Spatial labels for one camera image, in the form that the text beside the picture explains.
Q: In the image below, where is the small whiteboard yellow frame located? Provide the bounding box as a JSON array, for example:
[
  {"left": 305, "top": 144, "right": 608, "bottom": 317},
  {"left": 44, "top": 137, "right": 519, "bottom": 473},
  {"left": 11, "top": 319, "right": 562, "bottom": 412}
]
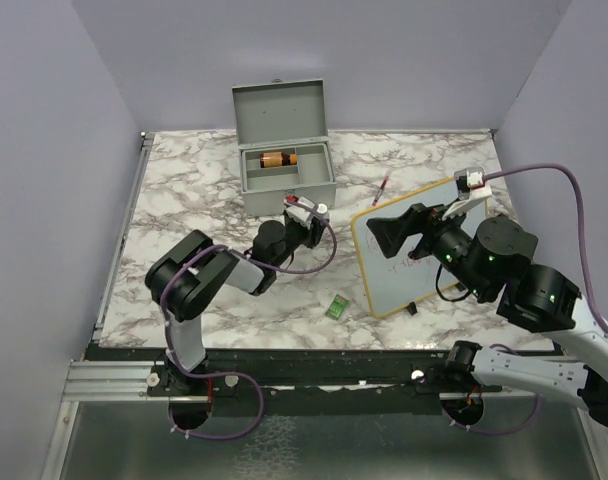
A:
[{"left": 351, "top": 178, "right": 457, "bottom": 318}]

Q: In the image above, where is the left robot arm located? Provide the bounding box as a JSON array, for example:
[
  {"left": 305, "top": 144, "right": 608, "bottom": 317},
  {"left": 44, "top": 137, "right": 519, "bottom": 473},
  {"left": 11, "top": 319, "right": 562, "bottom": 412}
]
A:
[{"left": 145, "top": 210, "right": 329, "bottom": 395}]

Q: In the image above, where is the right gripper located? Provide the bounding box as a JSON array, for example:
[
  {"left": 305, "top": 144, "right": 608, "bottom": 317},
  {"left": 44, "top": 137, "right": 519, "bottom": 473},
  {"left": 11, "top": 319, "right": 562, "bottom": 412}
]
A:
[{"left": 367, "top": 196, "right": 491, "bottom": 300}]

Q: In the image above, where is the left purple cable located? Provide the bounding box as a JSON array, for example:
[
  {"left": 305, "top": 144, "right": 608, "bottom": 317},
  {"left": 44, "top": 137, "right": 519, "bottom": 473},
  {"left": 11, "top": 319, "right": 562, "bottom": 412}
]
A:
[{"left": 161, "top": 199, "right": 339, "bottom": 441}]

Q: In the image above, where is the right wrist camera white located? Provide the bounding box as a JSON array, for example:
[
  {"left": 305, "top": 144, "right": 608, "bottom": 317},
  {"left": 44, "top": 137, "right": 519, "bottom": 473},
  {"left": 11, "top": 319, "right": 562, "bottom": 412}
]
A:
[{"left": 442, "top": 167, "right": 492, "bottom": 220}]

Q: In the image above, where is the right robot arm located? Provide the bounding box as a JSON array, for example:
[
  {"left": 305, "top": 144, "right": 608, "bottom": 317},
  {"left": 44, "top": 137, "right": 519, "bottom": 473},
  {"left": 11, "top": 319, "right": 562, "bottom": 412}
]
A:
[{"left": 366, "top": 204, "right": 608, "bottom": 427}]

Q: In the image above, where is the red marker pen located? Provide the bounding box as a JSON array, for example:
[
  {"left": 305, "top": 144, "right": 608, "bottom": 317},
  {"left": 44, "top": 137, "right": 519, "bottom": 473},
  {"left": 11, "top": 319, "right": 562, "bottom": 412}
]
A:
[{"left": 371, "top": 169, "right": 392, "bottom": 207}]

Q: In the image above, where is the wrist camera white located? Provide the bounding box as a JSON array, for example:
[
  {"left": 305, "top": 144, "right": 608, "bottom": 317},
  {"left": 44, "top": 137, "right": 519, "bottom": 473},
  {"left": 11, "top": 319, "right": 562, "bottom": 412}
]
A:
[
  {"left": 284, "top": 196, "right": 317, "bottom": 228},
  {"left": 442, "top": 167, "right": 492, "bottom": 220}
]

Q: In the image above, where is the green small packet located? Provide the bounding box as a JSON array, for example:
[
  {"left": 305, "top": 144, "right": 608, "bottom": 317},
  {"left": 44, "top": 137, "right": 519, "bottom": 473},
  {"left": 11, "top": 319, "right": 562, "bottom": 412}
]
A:
[{"left": 325, "top": 295, "right": 349, "bottom": 320}]

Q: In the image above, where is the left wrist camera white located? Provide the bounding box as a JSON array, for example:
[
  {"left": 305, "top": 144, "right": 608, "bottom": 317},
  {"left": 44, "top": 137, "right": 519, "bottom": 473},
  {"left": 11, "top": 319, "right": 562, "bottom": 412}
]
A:
[{"left": 284, "top": 196, "right": 317, "bottom": 228}]

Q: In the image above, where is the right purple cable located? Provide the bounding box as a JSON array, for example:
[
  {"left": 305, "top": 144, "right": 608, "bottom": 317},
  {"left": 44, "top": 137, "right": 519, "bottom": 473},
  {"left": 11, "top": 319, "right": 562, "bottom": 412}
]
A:
[{"left": 443, "top": 163, "right": 608, "bottom": 436}]

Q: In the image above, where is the brown medicine bottle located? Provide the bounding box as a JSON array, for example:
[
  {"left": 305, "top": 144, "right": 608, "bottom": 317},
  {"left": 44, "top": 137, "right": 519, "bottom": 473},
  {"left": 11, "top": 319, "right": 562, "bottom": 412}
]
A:
[{"left": 259, "top": 152, "right": 297, "bottom": 168}]

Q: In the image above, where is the grey metal first aid box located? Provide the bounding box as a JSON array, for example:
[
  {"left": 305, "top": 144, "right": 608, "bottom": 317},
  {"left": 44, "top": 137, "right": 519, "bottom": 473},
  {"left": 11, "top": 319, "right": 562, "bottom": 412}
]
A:
[{"left": 232, "top": 79, "right": 337, "bottom": 217}]

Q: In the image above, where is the black mounting rail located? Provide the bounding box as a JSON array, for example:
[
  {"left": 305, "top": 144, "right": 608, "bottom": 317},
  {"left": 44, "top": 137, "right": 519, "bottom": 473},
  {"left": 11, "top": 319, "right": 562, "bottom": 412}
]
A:
[{"left": 65, "top": 347, "right": 501, "bottom": 418}]

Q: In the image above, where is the purple cable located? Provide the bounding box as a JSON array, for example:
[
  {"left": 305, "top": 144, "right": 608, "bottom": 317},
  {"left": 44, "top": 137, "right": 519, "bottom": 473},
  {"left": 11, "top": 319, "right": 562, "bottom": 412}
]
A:
[
  {"left": 161, "top": 199, "right": 339, "bottom": 441},
  {"left": 443, "top": 163, "right": 608, "bottom": 436}
]

